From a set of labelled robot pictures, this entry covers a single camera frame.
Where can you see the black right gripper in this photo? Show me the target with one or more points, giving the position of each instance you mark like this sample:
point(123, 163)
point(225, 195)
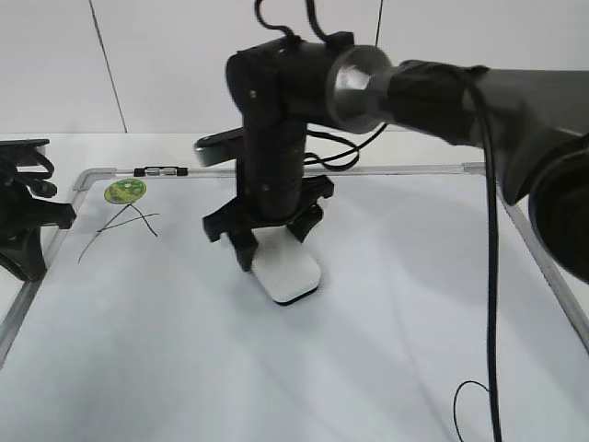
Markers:
point(238, 218)

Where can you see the white whiteboard eraser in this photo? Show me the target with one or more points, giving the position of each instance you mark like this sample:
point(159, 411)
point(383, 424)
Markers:
point(282, 265)

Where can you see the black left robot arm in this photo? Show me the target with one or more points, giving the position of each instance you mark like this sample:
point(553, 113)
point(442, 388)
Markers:
point(26, 207)

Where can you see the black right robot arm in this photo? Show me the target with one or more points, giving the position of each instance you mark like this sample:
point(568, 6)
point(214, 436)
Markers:
point(532, 123)

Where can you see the green round magnet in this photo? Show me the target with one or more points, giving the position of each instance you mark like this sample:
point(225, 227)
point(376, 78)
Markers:
point(127, 191)

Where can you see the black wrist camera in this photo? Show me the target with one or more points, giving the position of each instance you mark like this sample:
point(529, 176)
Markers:
point(219, 148)

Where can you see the whiteboard with aluminium frame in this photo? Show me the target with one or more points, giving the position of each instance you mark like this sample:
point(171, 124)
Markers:
point(144, 330)

